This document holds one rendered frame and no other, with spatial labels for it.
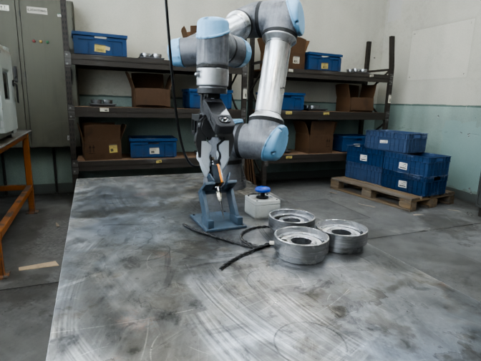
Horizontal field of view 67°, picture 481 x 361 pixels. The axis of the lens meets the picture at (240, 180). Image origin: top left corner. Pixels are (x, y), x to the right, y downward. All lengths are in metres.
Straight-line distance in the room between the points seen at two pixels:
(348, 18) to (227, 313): 5.56
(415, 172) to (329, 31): 2.42
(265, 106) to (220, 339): 0.84
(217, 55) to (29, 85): 3.66
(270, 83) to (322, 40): 4.44
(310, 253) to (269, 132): 0.55
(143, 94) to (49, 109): 1.00
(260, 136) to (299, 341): 0.76
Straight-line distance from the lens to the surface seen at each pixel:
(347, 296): 0.62
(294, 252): 0.68
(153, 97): 4.13
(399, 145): 4.54
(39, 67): 4.42
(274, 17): 1.29
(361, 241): 0.77
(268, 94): 1.20
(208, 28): 0.88
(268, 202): 0.94
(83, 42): 4.16
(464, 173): 5.17
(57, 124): 4.41
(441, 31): 5.57
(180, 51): 1.03
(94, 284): 0.65
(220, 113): 0.83
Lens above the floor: 1.09
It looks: 12 degrees down
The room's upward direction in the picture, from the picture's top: 2 degrees clockwise
